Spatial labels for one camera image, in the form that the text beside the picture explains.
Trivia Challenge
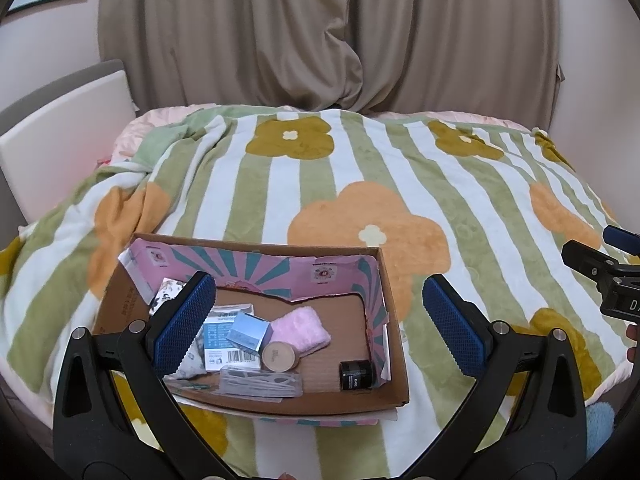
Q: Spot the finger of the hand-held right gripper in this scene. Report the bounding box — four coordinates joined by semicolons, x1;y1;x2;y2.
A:
602;225;640;256
561;241;622;277

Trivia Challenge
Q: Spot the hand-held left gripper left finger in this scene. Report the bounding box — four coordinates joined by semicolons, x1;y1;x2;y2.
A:
52;270;236;480

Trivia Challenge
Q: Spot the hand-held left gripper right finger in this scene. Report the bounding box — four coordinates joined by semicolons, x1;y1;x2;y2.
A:
400;273;588;480

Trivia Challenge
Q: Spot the grey patterned pouch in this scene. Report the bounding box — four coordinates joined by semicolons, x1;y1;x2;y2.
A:
172;335;208;381

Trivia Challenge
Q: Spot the small light blue box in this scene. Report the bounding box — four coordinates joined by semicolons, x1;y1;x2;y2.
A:
226;311;273;353

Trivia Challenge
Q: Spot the clear plastic packet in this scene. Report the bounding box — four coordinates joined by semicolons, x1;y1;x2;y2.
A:
219;365;304;400

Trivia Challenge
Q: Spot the small black jar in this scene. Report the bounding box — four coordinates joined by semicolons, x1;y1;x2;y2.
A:
339;359;377;392

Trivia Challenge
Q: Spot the cardboard box with pink print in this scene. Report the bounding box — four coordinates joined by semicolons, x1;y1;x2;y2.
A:
91;232;411;426

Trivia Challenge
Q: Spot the white and blue carton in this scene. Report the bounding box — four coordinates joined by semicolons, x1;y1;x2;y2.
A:
202;303;263;373

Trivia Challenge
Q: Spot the pink fluffy towel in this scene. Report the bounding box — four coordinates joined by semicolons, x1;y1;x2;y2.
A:
270;307;332;358

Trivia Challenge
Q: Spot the blue fluffy rug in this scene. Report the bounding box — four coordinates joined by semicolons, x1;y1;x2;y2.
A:
585;402;618;456

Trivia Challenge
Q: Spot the pink printed quilt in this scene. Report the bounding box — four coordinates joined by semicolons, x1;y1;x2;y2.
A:
0;104;636;480

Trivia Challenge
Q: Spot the striped floral blanket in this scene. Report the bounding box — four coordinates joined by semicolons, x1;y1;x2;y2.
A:
0;105;631;480

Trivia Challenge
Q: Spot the white grey headboard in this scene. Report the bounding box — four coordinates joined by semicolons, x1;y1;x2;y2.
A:
0;59;138;226

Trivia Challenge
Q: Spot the beige curtain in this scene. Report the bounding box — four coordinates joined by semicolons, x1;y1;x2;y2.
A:
97;0;566;113

